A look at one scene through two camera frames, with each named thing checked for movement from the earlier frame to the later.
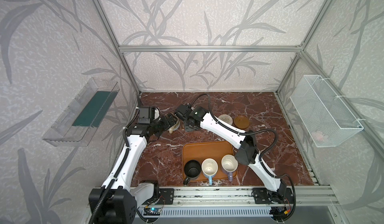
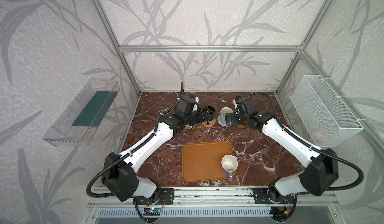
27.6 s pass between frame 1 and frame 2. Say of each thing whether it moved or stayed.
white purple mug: stayed
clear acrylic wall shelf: stayed
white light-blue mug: moved
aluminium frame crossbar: stayed
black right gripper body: moved
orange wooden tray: stayed
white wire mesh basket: stayed
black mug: moved
